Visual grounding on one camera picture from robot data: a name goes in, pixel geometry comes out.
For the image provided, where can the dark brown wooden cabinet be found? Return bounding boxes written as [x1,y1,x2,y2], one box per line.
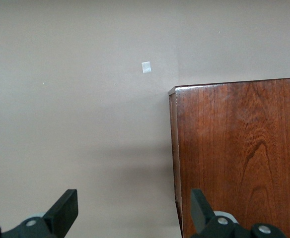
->
[168,77,290,238]

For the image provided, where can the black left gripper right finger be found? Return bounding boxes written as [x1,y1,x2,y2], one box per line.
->
[190,188,289,238]

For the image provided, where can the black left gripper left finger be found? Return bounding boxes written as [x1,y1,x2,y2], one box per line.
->
[0,189,79,238]

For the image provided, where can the small grey tape patch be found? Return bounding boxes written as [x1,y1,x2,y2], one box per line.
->
[141,61,152,74]

